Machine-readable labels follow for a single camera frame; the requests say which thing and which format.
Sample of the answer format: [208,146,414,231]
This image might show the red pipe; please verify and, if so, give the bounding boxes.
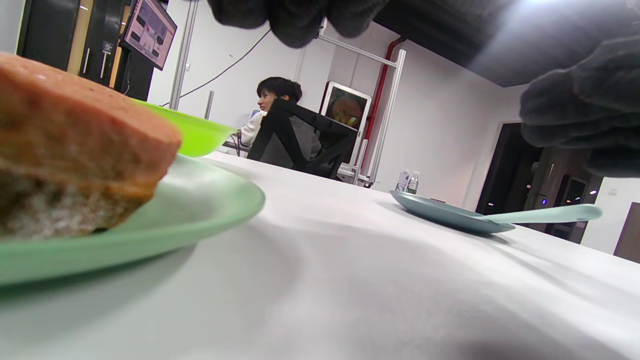
[361,36,407,156]

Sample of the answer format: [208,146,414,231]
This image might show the black office chair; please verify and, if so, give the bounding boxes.
[247,98,359,180]

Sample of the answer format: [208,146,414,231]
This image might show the pale green plate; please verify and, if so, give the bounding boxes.
[0,154,266,287]

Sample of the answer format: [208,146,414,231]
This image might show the monitor with pink screen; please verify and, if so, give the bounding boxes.
[121,0,178,71]

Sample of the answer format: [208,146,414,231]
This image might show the lime green bowl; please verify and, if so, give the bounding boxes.
[131,98,237,158]

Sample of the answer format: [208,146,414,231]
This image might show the brown bread slice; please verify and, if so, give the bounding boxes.
[0,51,183,240]

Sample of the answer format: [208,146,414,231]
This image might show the blue-grey plate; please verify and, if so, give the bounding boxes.
[390,190,516,235]

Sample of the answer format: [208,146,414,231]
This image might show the white framed screen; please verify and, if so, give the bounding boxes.
[320,81,372,166]

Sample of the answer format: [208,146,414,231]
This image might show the white aluminium frame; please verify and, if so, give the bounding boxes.
[317,34,407,187]

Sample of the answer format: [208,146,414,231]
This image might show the aluminium post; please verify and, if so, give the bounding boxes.
[169,0,200,111]

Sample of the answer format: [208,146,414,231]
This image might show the teal dessert spatula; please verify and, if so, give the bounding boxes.
[482,204,603,225]

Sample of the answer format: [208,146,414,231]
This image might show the person's left hand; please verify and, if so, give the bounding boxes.
[207,0,640,178]

